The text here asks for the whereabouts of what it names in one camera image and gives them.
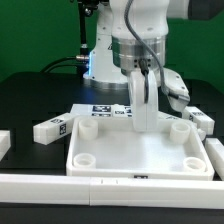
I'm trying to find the white front obstacle bar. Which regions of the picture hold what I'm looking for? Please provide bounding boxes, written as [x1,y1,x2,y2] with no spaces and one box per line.
[0,174,224,209]

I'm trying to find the white left obstacle bar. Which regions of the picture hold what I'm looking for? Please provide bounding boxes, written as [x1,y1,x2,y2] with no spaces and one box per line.
[0,130,11,161]

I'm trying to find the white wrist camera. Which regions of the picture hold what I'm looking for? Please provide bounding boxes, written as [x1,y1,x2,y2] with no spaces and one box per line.
[164,68,190,112]

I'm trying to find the white obstacle bar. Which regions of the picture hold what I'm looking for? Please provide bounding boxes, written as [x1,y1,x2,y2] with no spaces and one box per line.
[0,174,224,209]
[0,130,11,161]
[205,138,224,181]

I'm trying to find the white right obstacle bar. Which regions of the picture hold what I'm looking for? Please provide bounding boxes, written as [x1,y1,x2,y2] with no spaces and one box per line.
[205,138,224,181]

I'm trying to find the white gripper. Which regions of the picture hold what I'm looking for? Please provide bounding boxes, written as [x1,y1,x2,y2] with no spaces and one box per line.
[128,70,158,132]

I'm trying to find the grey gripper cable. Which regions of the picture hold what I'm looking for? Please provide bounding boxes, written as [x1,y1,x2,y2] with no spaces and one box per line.
[123,0,168,104]

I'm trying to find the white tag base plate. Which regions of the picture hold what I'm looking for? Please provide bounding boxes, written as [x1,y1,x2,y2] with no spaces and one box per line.
[70,104,132,117]

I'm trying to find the white square desk top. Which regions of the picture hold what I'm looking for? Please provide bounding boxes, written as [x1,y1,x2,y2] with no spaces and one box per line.
[66,116,214,181]

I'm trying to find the black cables behind base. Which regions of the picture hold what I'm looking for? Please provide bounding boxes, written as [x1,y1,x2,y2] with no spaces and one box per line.
[40,0,101,74]

